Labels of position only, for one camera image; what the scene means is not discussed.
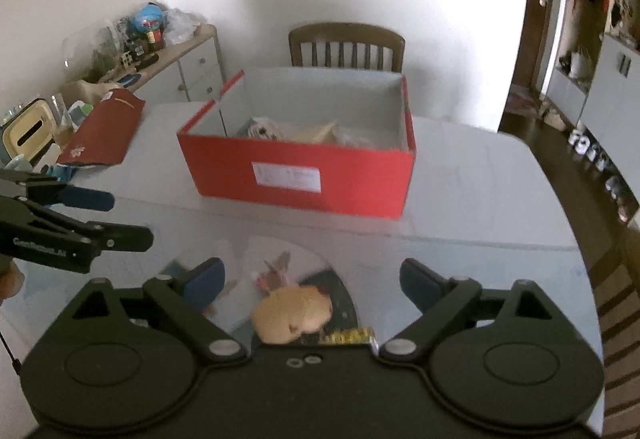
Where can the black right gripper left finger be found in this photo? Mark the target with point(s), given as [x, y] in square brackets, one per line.
[121, 358]

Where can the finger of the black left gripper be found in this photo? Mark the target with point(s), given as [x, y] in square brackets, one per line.
[50, 193]
[116, 237]

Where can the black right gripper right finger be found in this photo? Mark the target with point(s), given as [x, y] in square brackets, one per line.
[499, 358]

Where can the orange plush toy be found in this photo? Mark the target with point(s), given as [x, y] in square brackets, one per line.
[290, 312]

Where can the pink tube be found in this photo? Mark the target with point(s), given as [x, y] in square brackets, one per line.
[275, 275]

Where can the beige packet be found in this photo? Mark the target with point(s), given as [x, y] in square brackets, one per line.
[318, 134]

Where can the blue cloth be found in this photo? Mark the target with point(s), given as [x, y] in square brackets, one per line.
[61, 173]

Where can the red paper bag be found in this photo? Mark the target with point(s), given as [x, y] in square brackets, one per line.
[104, 136]

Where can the white sideboard cabinet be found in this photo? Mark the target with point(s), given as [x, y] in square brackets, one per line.
[185, 72]

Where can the blue globe toy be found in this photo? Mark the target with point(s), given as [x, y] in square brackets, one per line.
[151, 17]

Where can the clear plastic bag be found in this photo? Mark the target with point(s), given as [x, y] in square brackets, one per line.
[180, 26]

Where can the red cardboard box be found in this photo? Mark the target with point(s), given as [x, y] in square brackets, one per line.
[225, 163]

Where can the wooden chair behind table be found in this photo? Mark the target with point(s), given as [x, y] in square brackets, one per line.
[347, 45]

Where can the white wall cabinet unit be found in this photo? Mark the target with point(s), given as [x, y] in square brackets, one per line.
[594, 83]

